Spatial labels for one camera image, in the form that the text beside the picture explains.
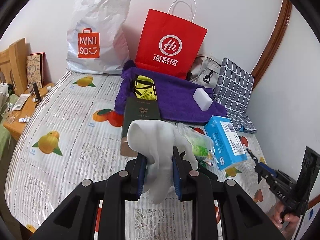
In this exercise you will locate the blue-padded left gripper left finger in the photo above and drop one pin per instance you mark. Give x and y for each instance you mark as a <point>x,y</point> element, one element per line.
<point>137,176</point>

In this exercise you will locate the blue tissue pack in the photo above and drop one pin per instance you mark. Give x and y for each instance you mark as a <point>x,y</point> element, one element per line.
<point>228,149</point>

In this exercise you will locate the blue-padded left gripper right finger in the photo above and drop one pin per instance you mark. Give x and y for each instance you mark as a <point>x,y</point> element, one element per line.
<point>179,175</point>

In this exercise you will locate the clear glass cup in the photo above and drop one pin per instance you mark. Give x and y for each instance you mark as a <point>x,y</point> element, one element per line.
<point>6,112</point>

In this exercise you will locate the grey backpack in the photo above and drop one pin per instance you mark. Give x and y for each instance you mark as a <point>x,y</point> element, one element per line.
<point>205,71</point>

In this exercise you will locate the white Miniso plastic bag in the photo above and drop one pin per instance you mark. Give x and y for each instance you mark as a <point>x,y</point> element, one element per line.
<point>95,39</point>

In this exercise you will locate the wooden bed headboard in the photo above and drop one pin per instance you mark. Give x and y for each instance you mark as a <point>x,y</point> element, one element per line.
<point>13,66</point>

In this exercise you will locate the white sponge block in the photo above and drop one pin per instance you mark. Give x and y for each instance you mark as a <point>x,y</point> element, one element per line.
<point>202,99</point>

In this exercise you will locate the green snack packet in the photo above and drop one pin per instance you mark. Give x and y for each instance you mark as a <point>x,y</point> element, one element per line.
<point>208,162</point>

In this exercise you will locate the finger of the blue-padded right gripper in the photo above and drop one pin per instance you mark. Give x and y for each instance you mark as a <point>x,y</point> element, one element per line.
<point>265,171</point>

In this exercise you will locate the purple towel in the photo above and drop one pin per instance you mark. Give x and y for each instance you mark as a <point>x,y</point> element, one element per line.
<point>174,96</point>

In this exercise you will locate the wooden bedside table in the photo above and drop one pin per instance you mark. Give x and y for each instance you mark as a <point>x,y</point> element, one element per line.
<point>16,128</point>

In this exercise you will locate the brown wooden door frame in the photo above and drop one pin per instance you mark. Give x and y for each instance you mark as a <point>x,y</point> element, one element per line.
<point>274,42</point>

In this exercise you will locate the yellow black pouch bag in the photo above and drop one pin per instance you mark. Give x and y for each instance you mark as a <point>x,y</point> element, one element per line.
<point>144,88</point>

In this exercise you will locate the green tissue packet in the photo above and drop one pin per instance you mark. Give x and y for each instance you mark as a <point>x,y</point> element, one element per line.
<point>201,147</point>

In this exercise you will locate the small white tube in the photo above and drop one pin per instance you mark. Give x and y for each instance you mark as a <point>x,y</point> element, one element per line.
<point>24,119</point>

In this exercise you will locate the clear foam net sleeve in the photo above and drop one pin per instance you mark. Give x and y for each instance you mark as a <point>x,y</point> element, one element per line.
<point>188,133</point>

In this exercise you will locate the white flat packet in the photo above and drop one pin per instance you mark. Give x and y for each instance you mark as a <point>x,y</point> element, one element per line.
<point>20,102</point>

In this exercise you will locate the red paper shopping bag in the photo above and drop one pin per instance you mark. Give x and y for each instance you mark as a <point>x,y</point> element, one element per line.
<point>168,43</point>

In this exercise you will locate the person's right hand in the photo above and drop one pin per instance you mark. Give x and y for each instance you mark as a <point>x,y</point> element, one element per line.
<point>279,222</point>

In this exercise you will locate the grey checked cushion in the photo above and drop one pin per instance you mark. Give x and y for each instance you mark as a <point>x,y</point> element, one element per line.
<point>233,90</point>

